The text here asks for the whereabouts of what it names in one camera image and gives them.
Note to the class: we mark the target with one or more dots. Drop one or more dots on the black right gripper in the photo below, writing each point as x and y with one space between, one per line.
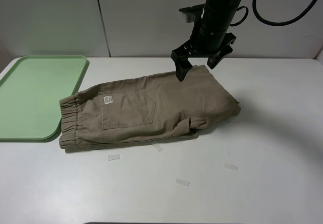
209 37

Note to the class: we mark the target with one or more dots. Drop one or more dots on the khaki jeans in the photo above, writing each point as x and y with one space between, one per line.
144 109

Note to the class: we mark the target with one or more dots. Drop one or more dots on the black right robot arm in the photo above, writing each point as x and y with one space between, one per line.
209 37

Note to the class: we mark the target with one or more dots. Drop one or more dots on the clear tape strip under jeans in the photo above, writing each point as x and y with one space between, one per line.
157 147

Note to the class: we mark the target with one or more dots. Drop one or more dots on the green plastic tray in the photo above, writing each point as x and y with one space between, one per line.
31 91

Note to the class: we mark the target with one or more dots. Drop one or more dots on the clear tape strip right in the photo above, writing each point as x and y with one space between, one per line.
230 166

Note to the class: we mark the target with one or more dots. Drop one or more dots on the clear tape strip bottom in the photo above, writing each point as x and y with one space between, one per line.
183 182

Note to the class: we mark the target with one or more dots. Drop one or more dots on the clear tape strip left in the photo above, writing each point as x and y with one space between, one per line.
113 157

